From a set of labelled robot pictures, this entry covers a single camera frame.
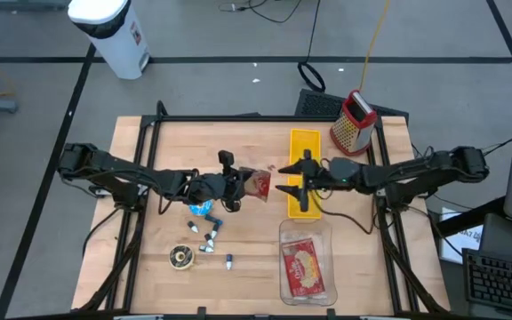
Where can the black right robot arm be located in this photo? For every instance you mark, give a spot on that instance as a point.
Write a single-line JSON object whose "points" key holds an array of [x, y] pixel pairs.
{"points": [[416, 171]]}

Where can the chocolate frosted toy donut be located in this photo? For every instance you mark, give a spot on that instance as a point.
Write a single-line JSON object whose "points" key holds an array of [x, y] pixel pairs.
{"points": [[175, 258]]}

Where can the blue frosted toy donut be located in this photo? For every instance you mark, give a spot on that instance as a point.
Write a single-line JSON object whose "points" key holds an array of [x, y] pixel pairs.
{"points": [[202, 210]]}

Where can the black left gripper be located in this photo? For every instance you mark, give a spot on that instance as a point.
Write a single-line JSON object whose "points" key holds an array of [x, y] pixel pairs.
{"points": [[211, 186]]}

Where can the clear plastic container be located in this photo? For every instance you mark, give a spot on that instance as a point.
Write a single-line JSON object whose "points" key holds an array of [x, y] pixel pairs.
{"points": [[327, 231]]}

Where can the white paper sheet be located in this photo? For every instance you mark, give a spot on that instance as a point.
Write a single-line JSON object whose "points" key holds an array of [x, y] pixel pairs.
{"points": [[460, 242]]}

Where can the blue marker pen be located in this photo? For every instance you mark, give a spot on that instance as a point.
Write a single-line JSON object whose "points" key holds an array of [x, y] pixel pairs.
{"points": [[213, 219]]}

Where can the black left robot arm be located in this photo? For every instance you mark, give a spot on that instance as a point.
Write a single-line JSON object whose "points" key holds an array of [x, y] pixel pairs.
{"points": [[118, 166]]}

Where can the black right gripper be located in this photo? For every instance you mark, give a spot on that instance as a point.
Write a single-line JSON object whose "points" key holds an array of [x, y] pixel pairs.
{"points": [[340, 171]]}

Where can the white trash bin black liner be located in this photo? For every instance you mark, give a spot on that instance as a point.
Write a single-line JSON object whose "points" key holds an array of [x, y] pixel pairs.
{"points": [[114, 44]]}

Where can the black computer keyboard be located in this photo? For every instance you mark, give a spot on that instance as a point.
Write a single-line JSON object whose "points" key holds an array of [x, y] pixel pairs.
{"points": [[500, 280]]}

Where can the black perforated panel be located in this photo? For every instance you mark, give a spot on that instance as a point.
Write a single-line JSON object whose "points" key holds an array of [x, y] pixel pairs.
{"points": [[318, 104]]}

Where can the red Orville popcorn bag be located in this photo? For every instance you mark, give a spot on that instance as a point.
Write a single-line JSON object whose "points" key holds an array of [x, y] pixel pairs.
{"points": [[261, 184], [302, 275]]}

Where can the red metal box grater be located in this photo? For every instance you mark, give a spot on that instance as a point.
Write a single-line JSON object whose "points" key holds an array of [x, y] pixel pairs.
{"points": [[349, 138]]}

